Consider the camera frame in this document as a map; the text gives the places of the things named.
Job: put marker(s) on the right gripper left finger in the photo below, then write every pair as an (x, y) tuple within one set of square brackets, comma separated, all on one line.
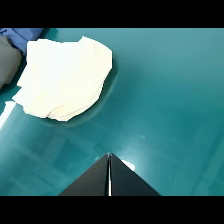
[(93, 183)]

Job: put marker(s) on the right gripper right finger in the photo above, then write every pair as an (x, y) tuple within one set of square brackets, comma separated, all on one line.
[(128, 182)]

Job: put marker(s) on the cream garment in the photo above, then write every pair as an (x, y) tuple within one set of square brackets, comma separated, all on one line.
[(65, 78)]

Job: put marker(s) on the grey garment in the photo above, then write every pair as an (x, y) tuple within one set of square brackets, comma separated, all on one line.
[(8, 60)]

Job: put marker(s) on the blue garment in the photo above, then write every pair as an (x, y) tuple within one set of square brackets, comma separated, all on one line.
[(21, 36)]

